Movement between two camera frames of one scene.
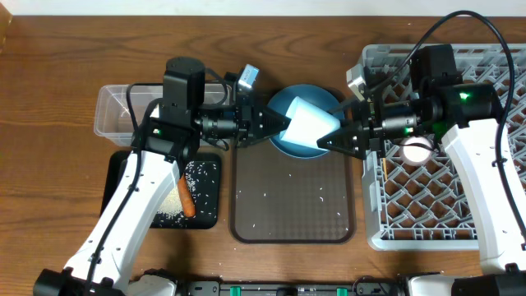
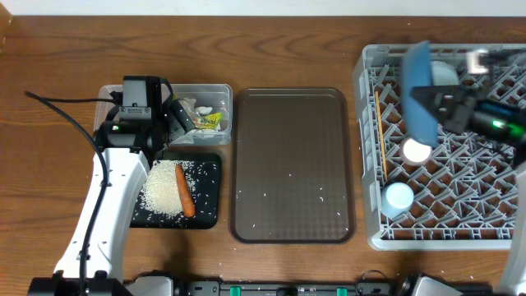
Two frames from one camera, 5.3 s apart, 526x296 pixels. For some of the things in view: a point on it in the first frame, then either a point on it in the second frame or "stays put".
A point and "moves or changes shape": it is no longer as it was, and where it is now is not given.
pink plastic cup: x=416 y=155 stays put
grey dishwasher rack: x=431 y=206 stays put
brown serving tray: x=279 y=199 stays put
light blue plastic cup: x=310 y=122 to x=396 y=198
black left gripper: x=251 y=108 to x=179 y=128
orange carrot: x=186 y=197 stays put
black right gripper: x=366 y=130 to x=455 y=107
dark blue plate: x=316 y=97 moves or changes shape
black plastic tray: x=203 y=173 stays put
